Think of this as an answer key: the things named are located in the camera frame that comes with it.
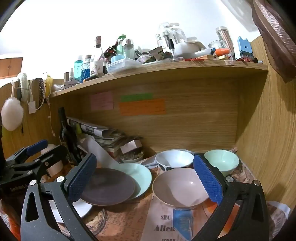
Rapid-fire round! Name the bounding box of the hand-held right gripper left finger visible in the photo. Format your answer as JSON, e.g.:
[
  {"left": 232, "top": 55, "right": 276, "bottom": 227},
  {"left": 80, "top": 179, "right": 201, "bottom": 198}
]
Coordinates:
[{"left": 20, "top": 153, "right": 97, "bottom": 241}]

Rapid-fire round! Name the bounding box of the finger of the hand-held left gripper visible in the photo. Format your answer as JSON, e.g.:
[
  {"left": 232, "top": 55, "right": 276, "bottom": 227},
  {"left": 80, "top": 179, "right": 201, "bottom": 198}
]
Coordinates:
[
  {"left": 13, "top": 144, "right": 71, "bottom": 178},
  {"left": 6, "top": 139, "right": 48, "bottom": 166}
]

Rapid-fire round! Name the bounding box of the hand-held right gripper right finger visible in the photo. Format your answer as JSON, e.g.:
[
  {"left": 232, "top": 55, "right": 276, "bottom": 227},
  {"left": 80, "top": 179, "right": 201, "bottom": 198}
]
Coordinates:
[{"left": 190, "top": 153, "right": 271, "bottom": 241}]

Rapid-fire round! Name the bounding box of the mint green bowl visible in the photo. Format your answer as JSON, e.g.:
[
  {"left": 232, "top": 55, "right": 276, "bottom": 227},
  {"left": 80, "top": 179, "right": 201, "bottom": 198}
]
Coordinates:
[{"left": 203, "top": 149, "right": 240, "bottom": 177}]

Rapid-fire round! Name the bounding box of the dark brown plate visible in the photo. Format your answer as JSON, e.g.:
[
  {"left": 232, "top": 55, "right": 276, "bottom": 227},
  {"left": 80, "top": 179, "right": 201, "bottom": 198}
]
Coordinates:
[{"left": 80, "top": 168, "right": 136, "bottom": 206}]

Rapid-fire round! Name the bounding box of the white plate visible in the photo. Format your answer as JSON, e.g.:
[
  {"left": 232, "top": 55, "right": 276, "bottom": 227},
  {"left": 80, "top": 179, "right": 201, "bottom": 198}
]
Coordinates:
[{"left": 48, "top": 198, "right": 93, "bottom": 224}]

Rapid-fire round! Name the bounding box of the pink bowl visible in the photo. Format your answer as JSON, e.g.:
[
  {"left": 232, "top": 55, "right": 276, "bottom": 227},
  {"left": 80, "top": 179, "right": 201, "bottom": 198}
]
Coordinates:
[{"left": 152, "top": 168, "right": 212, "bottom": 210}]

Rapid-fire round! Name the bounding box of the white bowl with black dots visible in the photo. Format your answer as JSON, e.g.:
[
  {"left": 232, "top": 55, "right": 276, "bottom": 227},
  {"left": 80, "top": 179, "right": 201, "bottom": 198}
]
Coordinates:
[{"left": 155, "top": 150, "right": 195, "bottom": 171}]

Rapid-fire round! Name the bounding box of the mint green plate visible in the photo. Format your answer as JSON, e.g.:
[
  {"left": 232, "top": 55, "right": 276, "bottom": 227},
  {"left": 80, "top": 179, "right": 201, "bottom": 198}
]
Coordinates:
[{"left": 111, "top": 163, "right": 152, "bottom": 201}]

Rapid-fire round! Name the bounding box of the pink mug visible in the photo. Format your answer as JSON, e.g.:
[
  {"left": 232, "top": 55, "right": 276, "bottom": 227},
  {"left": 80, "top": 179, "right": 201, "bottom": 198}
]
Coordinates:
[{"left": 40, "top": 144, "right": 64, "bottom": 176}]

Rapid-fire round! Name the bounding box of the dark wine bottle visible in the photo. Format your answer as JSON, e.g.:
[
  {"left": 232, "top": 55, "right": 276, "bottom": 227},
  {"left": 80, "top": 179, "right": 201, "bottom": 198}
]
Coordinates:
[{"left": 58, "top": 107, "right": 80, "bottom": 163}]

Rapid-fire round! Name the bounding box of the grey paper sheet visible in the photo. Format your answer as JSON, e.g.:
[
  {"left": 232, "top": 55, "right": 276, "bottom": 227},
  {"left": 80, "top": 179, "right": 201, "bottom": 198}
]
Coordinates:
[{"left": 79, "top": 137, "right": 160, "bottom": 169}]

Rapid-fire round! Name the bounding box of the white fluffy pompom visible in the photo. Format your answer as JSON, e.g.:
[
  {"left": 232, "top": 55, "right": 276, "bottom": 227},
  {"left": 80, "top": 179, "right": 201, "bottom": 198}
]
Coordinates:
[{"left": 1, "top": 97, "right": 24, "bottom": 131}]

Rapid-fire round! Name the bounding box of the stack of newspapers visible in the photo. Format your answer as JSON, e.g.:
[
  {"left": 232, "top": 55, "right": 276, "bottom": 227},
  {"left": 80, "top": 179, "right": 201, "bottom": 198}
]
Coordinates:
[{"left": 66, "top": 117, "right": 126, "bottom": 153}]

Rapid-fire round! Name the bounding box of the small bowl of stones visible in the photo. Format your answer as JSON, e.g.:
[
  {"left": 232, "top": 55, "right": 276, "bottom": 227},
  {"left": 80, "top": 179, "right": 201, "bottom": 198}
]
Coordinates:
[{"left": 120, "top": 151, "right": 144, "bottom": 164}]

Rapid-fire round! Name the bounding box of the patterned hair band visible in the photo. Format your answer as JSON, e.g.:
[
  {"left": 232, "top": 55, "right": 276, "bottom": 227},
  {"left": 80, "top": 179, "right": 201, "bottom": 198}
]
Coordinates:
[{"left": 35, "top": 77, "right": 45, "bottom": 110}]

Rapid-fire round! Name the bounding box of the white small box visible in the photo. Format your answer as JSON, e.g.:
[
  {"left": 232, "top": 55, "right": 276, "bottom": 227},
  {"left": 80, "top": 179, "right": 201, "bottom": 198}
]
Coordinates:
[{"left": 120, "top": 140, "right": 142, "bottom": 154}]

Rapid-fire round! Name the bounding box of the colour newspaper sheet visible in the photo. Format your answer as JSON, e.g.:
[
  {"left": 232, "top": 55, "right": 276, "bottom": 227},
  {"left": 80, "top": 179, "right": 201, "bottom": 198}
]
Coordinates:
[{"left": 146, "top": 148, "right": 290, "bottom": 241}]

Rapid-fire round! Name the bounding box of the yellow hanging item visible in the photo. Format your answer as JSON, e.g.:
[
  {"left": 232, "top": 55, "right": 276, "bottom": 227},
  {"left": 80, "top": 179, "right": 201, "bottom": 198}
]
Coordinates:
[{"left": 45, "top": 76, "right": 53, "bottom": 98}]

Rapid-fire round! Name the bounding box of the white fluffy pad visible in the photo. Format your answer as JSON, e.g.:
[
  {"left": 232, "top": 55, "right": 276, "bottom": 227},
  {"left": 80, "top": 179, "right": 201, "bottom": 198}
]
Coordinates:
[{"left": 16, "top": 73, "right": 29, "bottom": 102}]

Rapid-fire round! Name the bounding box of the pink sticky note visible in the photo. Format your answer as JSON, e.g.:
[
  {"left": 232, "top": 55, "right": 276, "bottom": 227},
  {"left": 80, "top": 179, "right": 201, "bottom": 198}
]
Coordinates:
[{"left": 90, "top": 91, "right": 114, "bottom": 111}]

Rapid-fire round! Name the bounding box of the teal liquid bottle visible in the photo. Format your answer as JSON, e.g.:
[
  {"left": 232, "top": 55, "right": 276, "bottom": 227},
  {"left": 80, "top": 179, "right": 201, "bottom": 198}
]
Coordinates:
[{"left": 74, "top": 56, "right": 84, "bottom": 81}]

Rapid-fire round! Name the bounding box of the jar of blue beads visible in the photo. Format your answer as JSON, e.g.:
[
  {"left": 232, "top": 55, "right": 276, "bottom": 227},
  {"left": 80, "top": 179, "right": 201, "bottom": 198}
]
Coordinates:
[{"left": 83, "top": 55, "right": 93, "bottom": 80}]

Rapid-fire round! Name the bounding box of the orange sticky note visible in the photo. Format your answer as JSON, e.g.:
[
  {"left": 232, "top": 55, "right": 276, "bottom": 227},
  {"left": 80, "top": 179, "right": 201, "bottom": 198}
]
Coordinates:
[{"left": 119, "top": 99, "right": 166, "bottom": 116}]

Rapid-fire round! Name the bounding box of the green sticky note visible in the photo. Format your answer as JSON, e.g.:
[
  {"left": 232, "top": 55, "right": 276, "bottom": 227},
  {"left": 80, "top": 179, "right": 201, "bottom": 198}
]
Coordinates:
[{"left": 121, "top": 93, "right": 153, "bottom": 102}]

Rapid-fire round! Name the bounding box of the clear plastic food container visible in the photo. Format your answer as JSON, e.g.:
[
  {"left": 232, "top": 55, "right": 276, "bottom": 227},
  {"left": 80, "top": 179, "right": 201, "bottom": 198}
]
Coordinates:
[{"left": 107, "top": 58, "right": 142, "bottom": 74}]

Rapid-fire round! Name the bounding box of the clear glass bottle with cork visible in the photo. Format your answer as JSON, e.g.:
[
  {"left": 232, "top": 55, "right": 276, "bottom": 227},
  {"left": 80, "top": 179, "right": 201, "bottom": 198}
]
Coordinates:
[{"left": 91, "top": 36, "right": 105, "bottom": 77}]

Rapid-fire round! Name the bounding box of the green pump bottle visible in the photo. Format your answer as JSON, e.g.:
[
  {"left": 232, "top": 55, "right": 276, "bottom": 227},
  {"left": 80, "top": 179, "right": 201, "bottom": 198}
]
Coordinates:
[{"left": 116, "top": 35, "right": 126, "bottom": 56}]

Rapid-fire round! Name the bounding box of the clear rounded bottle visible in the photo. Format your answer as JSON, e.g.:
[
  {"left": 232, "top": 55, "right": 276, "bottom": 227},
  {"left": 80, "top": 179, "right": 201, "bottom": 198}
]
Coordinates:
[{"left": 122, "top": 39, "right": 135, "bottom": 59}]

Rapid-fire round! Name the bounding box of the orange marker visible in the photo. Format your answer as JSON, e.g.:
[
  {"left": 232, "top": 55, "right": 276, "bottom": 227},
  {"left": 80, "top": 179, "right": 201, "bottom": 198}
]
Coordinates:
[{"left": 214, "top": 47, "right": 230, "bottom": 56}]

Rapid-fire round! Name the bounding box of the round metal tin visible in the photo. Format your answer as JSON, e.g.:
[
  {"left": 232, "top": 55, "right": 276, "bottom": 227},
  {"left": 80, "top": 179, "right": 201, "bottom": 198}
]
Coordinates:
[{"left": 136, "top": 54, "right": 156, "bottom": 63}]

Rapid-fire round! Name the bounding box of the white round container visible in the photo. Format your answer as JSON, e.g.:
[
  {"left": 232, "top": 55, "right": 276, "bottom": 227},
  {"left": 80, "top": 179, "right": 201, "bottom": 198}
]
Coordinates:
[{"left": 173, "top": 40, "right": 207, "bottom": 58}]

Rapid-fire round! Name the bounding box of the clear glass bowl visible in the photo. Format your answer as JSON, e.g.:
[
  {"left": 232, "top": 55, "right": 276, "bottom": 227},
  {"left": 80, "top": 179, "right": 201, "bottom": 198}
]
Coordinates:
[{"left": 208, "top": 40, "right": 228, "bottom": 50}]

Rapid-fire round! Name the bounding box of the blue plastic block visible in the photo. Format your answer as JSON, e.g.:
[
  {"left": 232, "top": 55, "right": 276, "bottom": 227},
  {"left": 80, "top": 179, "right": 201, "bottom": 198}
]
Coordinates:
[{"left": 237, "top": 36, "right": 252, "bottom": 58}]

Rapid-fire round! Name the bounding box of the glass jar of sticks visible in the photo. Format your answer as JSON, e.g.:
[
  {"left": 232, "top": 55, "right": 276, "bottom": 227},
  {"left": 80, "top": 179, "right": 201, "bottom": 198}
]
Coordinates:
[{"left": 216, "top": 26, "right": 235, "bottom": 56}]

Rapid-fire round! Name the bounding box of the clear plastic package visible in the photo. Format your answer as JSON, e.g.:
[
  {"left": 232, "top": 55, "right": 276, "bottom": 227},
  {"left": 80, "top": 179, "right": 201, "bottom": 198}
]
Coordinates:
[{"left": 156, "top": 22, "right": 188, "bottom": 44}]

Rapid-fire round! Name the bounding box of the brown curtain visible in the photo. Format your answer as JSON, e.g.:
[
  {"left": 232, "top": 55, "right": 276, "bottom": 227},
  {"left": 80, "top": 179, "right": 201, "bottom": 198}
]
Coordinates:
[{"left": 251, "top": 0, "right": 296, "bottom": 82}]

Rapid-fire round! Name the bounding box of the white beaded cord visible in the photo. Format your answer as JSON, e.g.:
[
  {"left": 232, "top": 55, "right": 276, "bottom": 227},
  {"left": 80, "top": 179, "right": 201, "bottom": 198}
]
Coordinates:
[{"left": 47, "top": 97, "right": 56, "bottom": 137}]

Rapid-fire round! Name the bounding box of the wooden wall cabinet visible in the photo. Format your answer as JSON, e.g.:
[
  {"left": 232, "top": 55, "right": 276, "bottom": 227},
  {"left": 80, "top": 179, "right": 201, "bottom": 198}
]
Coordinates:
[{"left": 0, "top": 57, "right": 23, "bottom": 79}]

